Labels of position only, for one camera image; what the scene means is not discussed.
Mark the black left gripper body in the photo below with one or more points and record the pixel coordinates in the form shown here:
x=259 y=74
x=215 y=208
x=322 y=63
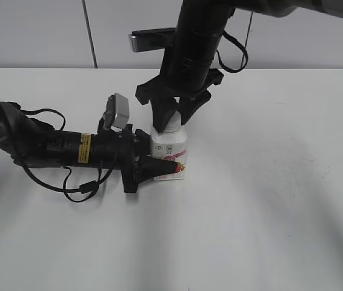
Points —
x=117 y=151

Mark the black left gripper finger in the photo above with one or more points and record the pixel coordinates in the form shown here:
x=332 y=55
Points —
x=143 y=142
x=150 y=167

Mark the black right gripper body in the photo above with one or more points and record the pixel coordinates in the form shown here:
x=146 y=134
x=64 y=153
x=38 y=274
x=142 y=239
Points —
x=159 y=87

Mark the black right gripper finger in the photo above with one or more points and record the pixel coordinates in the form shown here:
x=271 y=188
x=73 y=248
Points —
x=163 y=109
x=188 y=106

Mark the white round bottle cap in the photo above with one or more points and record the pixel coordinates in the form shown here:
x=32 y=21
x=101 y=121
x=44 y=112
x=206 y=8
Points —
x=174 y=123

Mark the white strawberry yogurt bottle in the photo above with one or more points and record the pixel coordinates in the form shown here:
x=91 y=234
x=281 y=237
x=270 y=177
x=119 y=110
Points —
x=172 y=147

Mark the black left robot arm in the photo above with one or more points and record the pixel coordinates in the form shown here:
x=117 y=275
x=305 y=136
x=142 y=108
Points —
x=33 y=144

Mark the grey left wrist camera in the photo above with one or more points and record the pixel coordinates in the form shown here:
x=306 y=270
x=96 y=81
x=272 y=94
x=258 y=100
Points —
x=116 y=112

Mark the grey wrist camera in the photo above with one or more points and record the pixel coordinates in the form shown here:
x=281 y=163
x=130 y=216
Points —
x=150 y=40
x=116 y=112

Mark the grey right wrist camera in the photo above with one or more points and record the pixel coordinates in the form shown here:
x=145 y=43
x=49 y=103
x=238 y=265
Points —
x=150 y=40

